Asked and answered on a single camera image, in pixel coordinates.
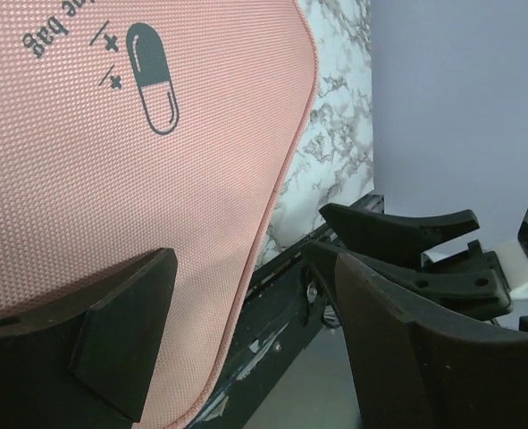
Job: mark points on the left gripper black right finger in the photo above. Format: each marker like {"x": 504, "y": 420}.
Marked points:
{"x": 416, "y": 364}

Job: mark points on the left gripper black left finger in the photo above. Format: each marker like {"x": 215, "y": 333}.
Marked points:
{"x": 86, "y": 360}

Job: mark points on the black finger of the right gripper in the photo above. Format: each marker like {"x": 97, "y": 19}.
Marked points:
{"x": 393, "y": 239}
{"x": 470, "y": 283}

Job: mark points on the pink medicine kit case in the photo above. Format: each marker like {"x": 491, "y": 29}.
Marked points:
{"x": 130, "y": 126}

